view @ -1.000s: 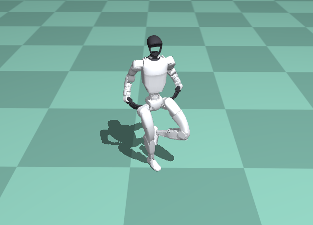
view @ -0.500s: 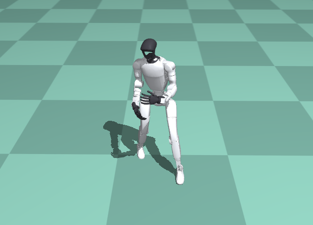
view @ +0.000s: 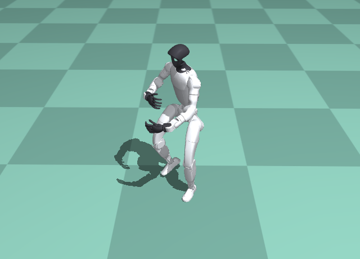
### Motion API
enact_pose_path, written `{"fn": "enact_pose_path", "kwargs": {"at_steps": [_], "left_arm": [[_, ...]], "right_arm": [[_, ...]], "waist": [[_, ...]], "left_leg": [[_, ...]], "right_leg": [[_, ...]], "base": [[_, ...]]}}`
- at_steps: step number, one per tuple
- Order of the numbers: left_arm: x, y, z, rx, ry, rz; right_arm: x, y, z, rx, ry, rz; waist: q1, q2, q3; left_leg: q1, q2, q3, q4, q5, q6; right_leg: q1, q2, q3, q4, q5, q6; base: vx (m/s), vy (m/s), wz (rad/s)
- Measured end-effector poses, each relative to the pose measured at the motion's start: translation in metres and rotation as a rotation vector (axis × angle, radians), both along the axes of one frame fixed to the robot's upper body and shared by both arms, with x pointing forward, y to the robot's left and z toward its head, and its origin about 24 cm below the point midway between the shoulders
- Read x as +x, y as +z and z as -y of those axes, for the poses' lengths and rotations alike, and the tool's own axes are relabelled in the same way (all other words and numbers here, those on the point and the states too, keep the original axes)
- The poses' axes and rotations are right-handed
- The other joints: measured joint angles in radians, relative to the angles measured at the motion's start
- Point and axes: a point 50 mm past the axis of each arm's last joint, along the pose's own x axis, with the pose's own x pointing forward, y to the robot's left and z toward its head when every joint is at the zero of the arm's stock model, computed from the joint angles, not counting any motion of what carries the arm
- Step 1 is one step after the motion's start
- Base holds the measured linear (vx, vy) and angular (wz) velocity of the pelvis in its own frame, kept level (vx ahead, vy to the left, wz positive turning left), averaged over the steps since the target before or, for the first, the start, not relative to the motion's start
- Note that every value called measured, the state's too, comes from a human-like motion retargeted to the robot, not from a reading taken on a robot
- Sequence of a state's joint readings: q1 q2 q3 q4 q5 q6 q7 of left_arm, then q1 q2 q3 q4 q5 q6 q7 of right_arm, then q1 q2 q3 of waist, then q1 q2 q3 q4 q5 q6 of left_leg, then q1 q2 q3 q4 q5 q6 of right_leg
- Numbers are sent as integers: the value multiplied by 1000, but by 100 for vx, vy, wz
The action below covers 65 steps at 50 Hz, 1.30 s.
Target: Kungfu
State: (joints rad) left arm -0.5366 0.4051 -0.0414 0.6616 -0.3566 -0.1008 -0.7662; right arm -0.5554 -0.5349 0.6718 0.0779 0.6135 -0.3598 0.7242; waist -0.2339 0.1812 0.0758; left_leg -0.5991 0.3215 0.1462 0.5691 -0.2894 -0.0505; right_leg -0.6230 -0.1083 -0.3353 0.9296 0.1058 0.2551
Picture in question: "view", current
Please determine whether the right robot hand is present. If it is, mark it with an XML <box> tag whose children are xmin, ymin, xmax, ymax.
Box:
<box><xmin>145</xmin><ymin>91</ymin><xmax>162</xmax><ymax>109</ymax></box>

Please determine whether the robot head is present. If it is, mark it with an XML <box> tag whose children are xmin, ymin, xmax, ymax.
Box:
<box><xmin>168</xmin><ymin>44</ymin><xmax>191</xmax><ymax>73</ymax></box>

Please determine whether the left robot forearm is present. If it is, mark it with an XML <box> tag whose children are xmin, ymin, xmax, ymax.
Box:
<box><xmin>165</xmin><ymin>107</ymin><xmax>195</xmax><ymax>132</ymax></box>

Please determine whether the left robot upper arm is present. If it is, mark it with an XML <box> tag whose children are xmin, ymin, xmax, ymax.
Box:
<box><xmin>183</xmin><ymin>75</ymin><xmax>201</xmax><ymax>113</ymax></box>

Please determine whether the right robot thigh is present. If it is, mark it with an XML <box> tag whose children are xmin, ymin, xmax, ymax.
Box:
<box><xmin>152</xmin><ymin>104</ymin><xmax>180</xmax><ymax>149</ymax></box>

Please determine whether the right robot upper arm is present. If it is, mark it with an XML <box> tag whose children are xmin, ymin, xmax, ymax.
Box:
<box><xmin>155</xmin><ymin>62</ymin><xmax>173</xmax><ymax>88</ymax></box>

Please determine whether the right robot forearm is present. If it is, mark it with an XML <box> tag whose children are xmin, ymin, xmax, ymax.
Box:
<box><xmin>143</xmin><ymin>77</ymin><xmax>158</xmax><ymax>99</ymax></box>

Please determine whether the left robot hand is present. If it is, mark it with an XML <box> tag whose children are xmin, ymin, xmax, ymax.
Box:
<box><xmin>145</xmin><ymin>119</ymin><xmax>172</xmax><ymax>133</ymax></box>

